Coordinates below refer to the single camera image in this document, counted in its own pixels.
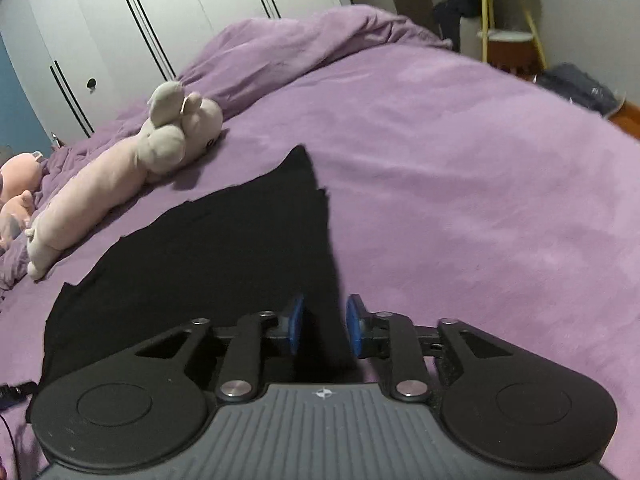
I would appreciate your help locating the pink plush toy grey patches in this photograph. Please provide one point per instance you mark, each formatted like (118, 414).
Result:
(20, 172)
(15, 217)

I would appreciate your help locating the purple bed blanket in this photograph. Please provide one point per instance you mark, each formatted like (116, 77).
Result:
(475, 200)

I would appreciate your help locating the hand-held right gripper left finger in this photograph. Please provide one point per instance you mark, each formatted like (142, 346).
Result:
(296, 325)

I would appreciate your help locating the black long-sleeved sweater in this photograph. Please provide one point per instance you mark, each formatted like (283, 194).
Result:
(210, 270)

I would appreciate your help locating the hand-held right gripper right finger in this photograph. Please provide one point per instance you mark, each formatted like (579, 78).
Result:
(355, 327)

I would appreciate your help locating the long pale pink plush toy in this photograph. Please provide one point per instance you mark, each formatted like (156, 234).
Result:
(125, 180)

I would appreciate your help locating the yellow-legged side table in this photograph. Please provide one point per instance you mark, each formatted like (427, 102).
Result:
(485, 5)

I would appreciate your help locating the dark clothes heap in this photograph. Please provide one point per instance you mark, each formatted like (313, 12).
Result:
(457, 12)

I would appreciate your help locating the orange round stool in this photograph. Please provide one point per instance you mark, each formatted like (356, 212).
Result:
(507, 47)

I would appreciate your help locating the dark bag in clear plastic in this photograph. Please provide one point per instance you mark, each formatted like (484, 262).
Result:
(575, 87)

